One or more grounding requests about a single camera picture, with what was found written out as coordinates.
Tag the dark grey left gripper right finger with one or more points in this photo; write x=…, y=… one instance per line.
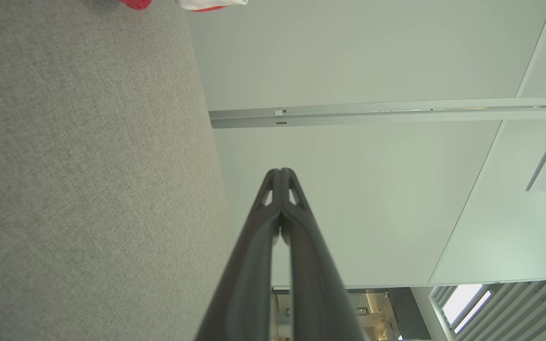
x=315, y=293

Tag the red shirt with white sleeves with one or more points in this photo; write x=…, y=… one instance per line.
x=206, y=4

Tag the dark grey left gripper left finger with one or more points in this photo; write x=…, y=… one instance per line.
x=249, y=284

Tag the grey metal partition post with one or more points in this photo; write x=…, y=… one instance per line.
x=396, y=116

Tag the dark grey background panel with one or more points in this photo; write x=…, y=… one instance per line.
x=410, y=312

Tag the grey slatted blind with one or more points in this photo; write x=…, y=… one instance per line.
x=529, y=312

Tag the grey fabric sofa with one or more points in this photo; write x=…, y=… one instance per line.
x=88, y=189

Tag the bright window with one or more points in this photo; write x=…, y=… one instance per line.
x=462, y=303

